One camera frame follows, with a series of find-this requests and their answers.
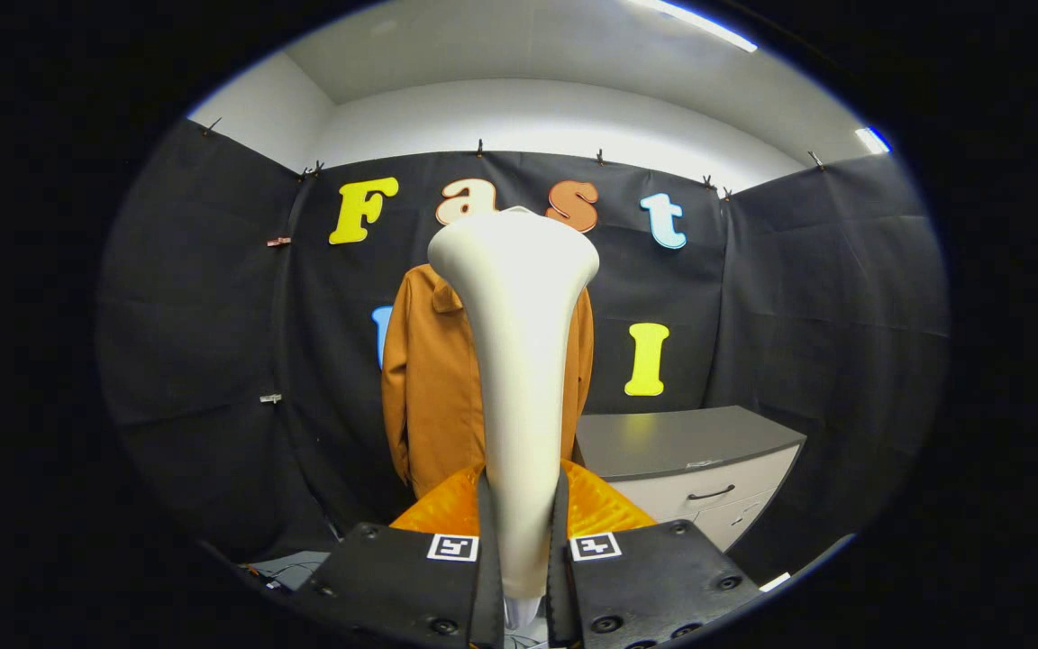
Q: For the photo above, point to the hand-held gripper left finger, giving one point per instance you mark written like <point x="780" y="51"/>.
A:
<point x="393" y="577"/>

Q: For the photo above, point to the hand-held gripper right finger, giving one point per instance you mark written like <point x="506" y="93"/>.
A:
<point x="654" y="577"/>

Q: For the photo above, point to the black backdrop cloth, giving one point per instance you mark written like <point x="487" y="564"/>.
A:
<point x="213" y="315"/>

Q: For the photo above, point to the red clip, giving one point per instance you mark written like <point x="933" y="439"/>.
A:
<point x="278" y="242"/>

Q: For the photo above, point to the orange button-up shirt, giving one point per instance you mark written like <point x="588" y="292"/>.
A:
<point x="433" y="388"/>

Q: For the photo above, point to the grey cabinet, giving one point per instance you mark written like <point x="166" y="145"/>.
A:
<point x="672" y="442"/>

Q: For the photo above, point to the long ceiling light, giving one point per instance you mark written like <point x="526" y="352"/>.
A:
<point x="695" y="22"/>

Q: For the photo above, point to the white garment steamer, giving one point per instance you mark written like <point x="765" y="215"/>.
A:
<point x="519" y="342"/>

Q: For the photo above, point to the small ceiling light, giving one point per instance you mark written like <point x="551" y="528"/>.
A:
<point x="872" y="140"/>

